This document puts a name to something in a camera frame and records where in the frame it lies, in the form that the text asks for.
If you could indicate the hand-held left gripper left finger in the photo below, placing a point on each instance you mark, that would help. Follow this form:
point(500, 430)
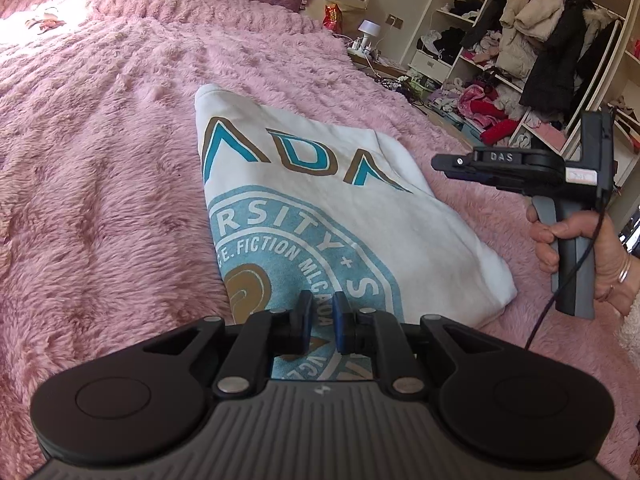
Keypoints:
point(304, 322)

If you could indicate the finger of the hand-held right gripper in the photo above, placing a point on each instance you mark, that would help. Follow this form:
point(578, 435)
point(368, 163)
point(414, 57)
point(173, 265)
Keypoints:
point(452, 166)

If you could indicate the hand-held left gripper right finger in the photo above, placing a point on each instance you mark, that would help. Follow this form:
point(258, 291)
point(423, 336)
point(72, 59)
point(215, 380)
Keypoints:
point(341, 322)

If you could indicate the white printed sweatshirt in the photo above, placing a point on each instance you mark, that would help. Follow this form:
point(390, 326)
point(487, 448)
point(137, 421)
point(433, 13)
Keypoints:
point(425, 240)

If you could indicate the pile of pink clothes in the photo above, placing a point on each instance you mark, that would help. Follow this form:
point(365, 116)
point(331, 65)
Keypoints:
point(477, 105)

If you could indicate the person's right hand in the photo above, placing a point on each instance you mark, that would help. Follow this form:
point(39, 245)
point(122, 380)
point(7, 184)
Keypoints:
point(612, 255)

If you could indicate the black hanging coat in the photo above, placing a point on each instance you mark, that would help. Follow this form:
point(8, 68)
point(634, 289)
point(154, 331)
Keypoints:
point(557, 60)

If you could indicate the white open wardrobe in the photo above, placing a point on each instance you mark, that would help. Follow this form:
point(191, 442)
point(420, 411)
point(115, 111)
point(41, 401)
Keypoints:
point(450, 20)

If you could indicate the white power strip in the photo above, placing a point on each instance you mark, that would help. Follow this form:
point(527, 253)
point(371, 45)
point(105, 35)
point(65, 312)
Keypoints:
point(357, 51)

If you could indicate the beige hanging coat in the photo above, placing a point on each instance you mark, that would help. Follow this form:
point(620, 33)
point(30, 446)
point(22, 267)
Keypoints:
point(527, 20)

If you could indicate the small white table lamp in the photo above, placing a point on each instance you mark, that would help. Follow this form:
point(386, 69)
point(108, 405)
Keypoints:
point(369, 30)

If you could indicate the red snack bag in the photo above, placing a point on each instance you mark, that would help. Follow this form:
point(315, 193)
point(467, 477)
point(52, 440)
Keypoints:
point(331, 16)

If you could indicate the pink fluffy blanket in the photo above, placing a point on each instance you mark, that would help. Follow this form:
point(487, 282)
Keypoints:
point(100, 170)

